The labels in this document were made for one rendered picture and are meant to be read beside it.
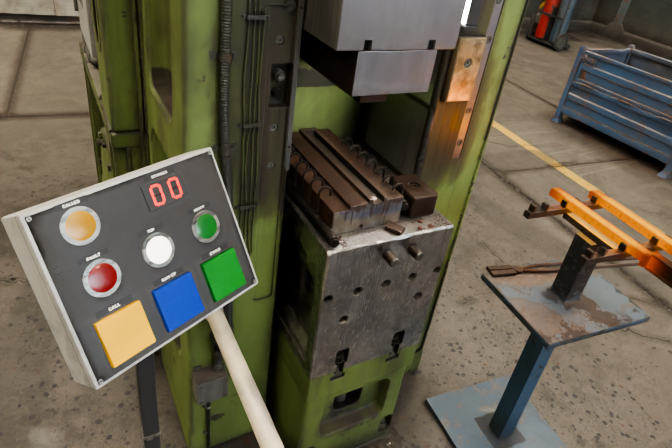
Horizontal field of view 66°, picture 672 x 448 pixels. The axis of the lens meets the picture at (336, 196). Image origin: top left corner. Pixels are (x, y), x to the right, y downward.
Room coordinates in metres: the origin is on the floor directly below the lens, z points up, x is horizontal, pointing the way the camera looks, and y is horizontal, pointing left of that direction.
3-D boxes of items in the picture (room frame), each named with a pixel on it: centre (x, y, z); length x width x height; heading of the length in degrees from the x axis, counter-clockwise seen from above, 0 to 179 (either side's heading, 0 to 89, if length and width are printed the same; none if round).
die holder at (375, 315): (1.29, -0.01, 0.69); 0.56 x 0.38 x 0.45; 32
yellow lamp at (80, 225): (0.60, 0.37, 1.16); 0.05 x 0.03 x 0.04; 122
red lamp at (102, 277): (0.58, 0.33, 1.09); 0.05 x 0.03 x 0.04; 122
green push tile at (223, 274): (0.72, 0.18, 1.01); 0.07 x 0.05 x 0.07; 147
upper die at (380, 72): (1.25, 0.03, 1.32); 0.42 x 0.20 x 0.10; 32
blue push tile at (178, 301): (0.64, 0.24, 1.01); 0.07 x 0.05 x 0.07; 147
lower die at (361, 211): (1.25, 0.03, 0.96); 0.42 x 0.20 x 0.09; 32
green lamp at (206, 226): (0.74, 0.22, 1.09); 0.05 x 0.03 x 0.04; 122
